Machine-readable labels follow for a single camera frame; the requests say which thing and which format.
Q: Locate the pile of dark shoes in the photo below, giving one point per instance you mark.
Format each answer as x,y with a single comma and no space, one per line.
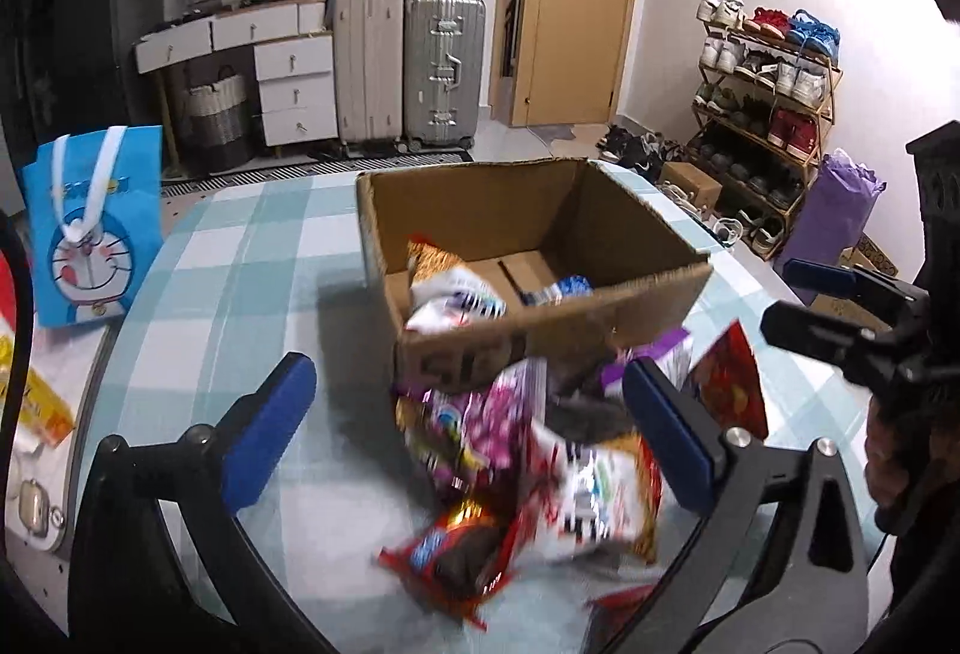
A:
637,151

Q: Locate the small cardboard box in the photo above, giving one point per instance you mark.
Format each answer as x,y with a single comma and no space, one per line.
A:
690,185

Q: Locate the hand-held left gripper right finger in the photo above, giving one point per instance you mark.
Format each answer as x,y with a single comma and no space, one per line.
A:
664,429

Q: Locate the white desk with drawers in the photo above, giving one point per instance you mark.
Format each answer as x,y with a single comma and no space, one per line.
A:
292,69

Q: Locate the small white round device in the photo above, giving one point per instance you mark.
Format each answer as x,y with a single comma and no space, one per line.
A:
34,508

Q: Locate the red yellow snack packet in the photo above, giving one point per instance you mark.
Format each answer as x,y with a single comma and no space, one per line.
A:
724,376

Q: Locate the orange snack packet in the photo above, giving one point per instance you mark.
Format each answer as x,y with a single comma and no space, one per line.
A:
435,260

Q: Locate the blue cartoon gift bag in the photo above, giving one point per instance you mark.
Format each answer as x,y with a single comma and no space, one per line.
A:
97,249

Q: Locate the beige suitcase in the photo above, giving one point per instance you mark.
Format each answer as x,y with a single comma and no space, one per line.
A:
367,69

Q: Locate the purple bag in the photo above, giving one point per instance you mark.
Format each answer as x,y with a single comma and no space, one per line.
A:
832,219

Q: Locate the red chocolate cookie packet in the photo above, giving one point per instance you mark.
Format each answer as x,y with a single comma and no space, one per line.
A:
450,553

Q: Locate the brown cardboard box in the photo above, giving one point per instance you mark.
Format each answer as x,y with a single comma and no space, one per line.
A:
480,211

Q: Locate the white sneaker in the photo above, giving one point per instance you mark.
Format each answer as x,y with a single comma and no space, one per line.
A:
727,230

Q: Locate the printed brown box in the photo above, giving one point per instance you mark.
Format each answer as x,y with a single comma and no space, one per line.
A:
874,256

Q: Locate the person's right hand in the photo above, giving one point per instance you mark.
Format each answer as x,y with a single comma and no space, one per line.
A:
892,466

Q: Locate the blue snack packet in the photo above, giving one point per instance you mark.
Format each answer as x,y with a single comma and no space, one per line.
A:
559,290

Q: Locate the silver suitcase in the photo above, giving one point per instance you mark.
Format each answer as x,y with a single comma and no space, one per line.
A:
442,69

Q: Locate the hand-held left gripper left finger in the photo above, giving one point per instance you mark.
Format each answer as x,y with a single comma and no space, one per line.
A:
274,418

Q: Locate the teal plaid tablecloth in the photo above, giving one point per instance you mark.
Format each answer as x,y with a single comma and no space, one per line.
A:
240,294

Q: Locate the yellow box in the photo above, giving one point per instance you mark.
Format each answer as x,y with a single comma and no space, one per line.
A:
37,406

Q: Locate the dark brown snack packet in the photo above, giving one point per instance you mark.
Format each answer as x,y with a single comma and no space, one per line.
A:
585,418

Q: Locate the woven laundry basket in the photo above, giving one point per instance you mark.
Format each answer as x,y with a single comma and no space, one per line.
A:
217,114

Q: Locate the wooden shoe rack with shoes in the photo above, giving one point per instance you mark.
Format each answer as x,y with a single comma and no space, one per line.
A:
795,80

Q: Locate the purple grape candy packet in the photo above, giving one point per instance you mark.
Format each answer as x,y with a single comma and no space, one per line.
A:
667,350

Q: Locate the wooden door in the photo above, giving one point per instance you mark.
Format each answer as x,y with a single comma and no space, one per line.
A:
577,24

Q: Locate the dark refrigerator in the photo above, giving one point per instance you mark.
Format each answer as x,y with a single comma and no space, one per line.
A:
90,24

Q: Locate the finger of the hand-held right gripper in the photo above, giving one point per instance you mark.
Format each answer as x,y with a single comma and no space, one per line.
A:
825,331
821,275

